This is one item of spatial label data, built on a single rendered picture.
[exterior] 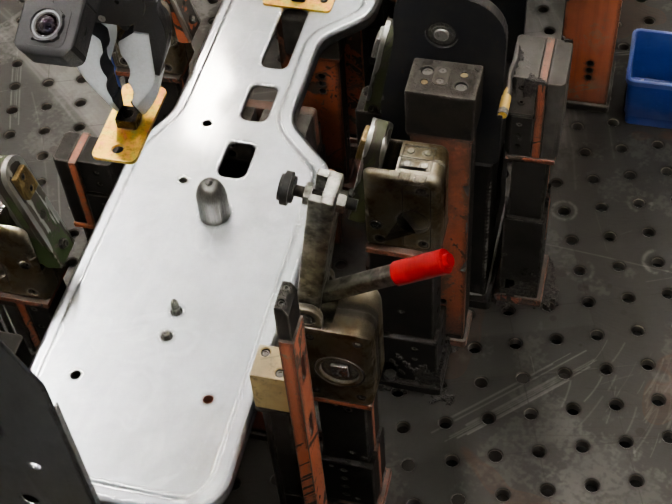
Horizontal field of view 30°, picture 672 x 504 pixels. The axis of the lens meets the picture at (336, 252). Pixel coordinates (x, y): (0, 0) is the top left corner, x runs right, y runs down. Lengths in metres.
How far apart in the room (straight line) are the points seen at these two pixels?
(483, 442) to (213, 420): 0.42
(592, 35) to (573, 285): 0.34
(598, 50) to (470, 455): 0.59
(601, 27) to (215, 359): 0.77
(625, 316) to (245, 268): 0.54
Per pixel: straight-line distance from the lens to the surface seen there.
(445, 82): 1.23
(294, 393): 1.05
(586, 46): 1.73
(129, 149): 1.01
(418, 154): 1.23
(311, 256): 1.06
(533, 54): 1.32
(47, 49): 0.89
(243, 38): 1.47
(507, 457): 1.46
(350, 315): 1.13
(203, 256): 1.26
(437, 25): 1.24
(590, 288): 1.60
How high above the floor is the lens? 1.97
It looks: 51 degrees down
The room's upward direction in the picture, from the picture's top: 5 degrees counter-clockwise
